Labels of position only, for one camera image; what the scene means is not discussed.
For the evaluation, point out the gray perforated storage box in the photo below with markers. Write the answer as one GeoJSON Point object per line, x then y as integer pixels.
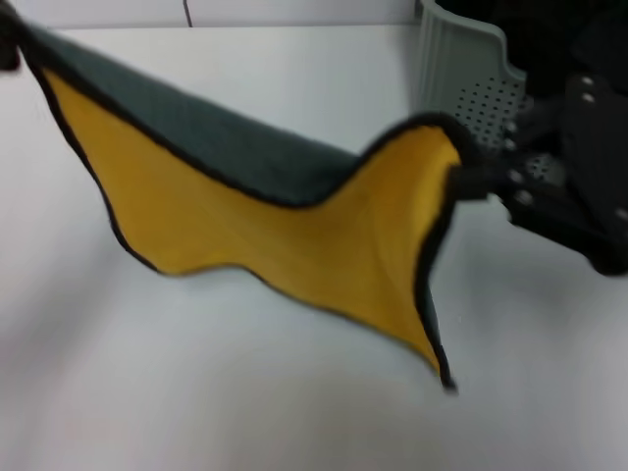
{"type": "Point", "coordinates": [456, 49]}

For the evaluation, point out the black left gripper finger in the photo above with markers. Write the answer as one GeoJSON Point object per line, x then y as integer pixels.
{"type": "Point", "coordinates": [7, 49]}

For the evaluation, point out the green yellow black-edged towel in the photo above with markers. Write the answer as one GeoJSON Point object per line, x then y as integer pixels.
{"type": "Point", "coordinates": [245, 221]}

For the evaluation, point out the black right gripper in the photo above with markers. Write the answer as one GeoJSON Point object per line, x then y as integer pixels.
{"type": "Point", "coordinates": [598, 196]}

